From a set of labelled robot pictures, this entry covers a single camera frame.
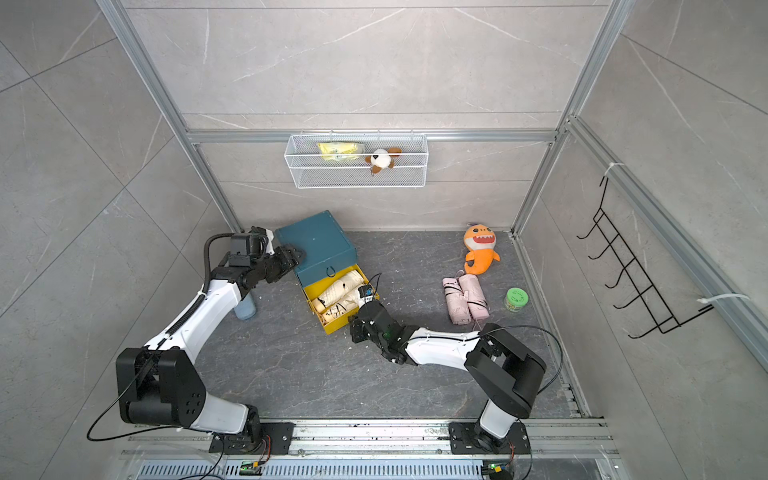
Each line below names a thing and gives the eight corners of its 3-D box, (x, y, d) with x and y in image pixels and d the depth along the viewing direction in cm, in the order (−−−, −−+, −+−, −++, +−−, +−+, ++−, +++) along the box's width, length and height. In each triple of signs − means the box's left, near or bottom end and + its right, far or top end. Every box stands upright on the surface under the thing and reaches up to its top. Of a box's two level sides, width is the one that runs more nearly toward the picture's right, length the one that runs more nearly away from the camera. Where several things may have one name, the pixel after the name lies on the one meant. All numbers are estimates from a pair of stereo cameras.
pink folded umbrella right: (472, 320, 96) (474, 316, 94) (457, 279, 106) (459, 275, 104) (491, 317, 97) (494, 313, 94) (474, 277, 107) (476, 272, 105)
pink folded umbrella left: (452, 325, 95) (454, 320, 92) (442, 283, 106) (444, 277, 103) (472, 323, 95) (474, 318, 93) (460, 282, 106) (462, 276, 103)
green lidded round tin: (506, 312, 99) (511, 304, 95) (501, 295, 103) (506, 287, 99) (525, 312, 99) (531, 304, 95) (519, 295, 103) (525, 287, 99)
